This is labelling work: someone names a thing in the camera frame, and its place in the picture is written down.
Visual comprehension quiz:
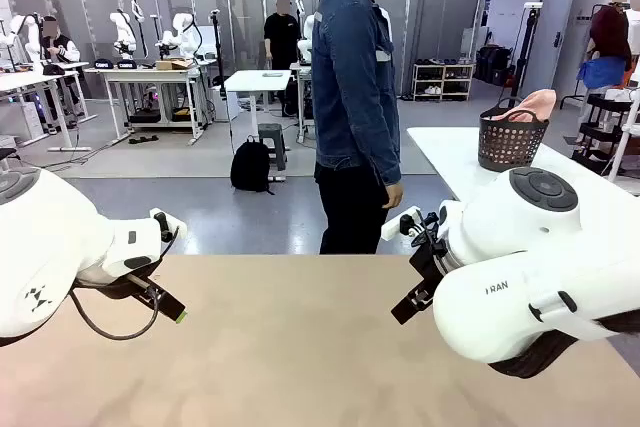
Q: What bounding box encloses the black chair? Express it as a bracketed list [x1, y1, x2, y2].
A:
[0, 134, 24, 171]

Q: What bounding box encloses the blue cloth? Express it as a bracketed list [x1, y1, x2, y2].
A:
[576, 56, 629, 89]

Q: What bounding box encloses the black backpack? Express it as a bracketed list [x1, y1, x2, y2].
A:
[229, 135, 275, 195]

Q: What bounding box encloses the white shoe rack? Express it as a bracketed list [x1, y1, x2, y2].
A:
[412, 61, 476, 102]

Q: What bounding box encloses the black perforated laundry basket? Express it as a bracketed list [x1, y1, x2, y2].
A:
[478, 96, 550, 173]

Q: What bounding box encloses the white table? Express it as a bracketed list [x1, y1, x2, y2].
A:
[407, 126, 640, 203]

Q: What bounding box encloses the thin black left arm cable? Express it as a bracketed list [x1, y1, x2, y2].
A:
[68, 226, 181, 341]

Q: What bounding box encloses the person's right hand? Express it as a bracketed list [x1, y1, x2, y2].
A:
[382, 181, 405, 210]

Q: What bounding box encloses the pink towel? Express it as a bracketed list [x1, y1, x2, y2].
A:
[492, 89, 557, 123]

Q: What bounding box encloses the person in denim jacket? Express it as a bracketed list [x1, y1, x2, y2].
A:
[312, 0, 407, 256]

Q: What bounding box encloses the black utility cart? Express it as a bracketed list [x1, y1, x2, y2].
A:
[571, 92, 636, 164]

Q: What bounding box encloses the black tripod stand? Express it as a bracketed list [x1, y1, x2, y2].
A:
[508, 0, 545, 106]

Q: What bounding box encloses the black camera pole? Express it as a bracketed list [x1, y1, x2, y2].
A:
[208, 9, 225, 89]

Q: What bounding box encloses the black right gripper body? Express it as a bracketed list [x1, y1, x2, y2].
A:
[408, 239, 454, 293]

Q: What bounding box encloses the long white robot desk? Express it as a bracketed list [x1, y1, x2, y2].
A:
[97, 64, 207, 147]

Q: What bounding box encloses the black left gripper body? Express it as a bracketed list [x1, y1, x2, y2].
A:
[74, 266, 161, 301]

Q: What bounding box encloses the small white standing desk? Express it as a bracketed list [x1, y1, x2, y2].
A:
[223, 69, 293, 183]

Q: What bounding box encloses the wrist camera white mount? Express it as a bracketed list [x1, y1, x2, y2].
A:
[149, 207, 189, 248]
[380, 206, 439, 248]

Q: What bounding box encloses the person in black clothes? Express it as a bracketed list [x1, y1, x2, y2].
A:
[263, 0, 303, 73]

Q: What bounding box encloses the person in varsity jacket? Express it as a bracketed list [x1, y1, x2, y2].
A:
[39, 15, 81, 64]

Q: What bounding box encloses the grey plastic stool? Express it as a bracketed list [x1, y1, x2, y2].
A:
[258, 122, 289, 172]

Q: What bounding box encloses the black luggage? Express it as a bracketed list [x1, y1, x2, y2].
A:
[474, 44, 512, 87]

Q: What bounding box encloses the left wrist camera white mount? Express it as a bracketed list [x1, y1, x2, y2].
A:
[149, 207, 189, 248]

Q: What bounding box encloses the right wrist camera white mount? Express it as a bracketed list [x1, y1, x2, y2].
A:
[380, 206, 439, 248]

